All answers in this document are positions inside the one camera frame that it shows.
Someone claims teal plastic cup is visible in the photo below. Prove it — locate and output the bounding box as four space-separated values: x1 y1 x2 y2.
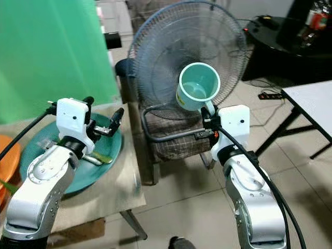
175 62 222 116

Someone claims yellow-green plastic spoon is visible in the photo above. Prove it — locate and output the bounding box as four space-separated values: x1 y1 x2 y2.
83 150 114 166

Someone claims plaid cushioned metal chair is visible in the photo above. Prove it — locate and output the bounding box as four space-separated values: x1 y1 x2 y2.
127 0 219 186

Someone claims teal plastic plate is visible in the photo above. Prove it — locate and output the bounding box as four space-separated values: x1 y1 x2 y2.
19 112 124 196

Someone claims blue stool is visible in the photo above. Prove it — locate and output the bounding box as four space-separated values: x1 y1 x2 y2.
115 58 136 103

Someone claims black power strip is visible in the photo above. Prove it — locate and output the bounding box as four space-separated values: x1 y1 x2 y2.
258 91 286 101

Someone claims green curtain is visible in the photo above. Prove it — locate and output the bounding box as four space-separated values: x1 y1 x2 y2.
0 0 119 125

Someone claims grey electric fan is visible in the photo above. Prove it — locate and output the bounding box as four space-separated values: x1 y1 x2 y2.
128 1 249 113

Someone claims black glossy table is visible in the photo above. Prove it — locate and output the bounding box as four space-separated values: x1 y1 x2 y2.
242 16 332 85

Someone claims orange plastic plate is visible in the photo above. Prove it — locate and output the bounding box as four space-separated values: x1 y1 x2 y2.
0 134 23 209

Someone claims white folding table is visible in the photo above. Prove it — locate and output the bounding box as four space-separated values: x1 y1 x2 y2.
253 80 332 160

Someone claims grey metal table leg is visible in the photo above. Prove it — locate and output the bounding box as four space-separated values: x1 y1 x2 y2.
119 209 149 241

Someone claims green plastic spoon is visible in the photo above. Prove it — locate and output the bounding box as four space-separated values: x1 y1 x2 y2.
0 179 19 196

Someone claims small black device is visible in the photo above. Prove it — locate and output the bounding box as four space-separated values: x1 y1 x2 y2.
256 15 282 30

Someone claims dark robot foot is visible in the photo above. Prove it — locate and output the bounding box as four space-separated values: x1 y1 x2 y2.
168 237 199 249

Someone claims red drink can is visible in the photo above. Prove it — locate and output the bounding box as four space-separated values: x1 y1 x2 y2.
310 9 328 31

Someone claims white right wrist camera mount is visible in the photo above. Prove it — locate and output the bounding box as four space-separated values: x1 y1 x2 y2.
211 105 251 161

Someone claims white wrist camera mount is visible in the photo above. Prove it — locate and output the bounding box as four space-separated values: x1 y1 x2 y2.
211 105 251 161
56 98 89 144

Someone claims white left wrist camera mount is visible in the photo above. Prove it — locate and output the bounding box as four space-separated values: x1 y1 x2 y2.
56 98 89 144

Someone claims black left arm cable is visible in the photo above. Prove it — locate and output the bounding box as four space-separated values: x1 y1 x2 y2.
0 104 59 160

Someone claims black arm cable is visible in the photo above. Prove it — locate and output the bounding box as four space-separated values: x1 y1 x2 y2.
0 104 59 160
217 126 308 249

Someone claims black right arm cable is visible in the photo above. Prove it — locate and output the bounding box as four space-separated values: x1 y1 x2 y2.
217 126 308 249

